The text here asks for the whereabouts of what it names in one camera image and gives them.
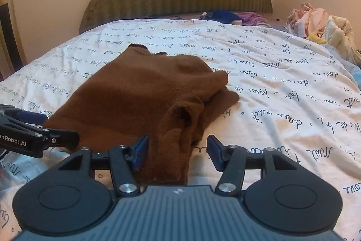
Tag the pale yellow quilted cloth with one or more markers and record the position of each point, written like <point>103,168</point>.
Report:
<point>339,34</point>

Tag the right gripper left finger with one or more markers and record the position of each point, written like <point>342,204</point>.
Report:
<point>76,173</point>

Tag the blue garment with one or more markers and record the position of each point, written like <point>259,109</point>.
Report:
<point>222,16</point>

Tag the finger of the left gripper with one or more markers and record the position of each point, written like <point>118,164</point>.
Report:
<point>29,117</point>
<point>63,138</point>

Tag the pink clothes pile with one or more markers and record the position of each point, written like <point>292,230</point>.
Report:
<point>306,20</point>

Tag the brown knit sweater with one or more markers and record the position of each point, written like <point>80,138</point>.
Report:
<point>170,99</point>

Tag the white script-print bed cover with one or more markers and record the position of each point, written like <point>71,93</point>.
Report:
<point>295,95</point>

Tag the purple garment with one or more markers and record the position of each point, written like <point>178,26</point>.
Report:
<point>252,19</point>

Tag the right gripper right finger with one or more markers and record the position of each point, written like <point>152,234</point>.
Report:
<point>233,160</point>

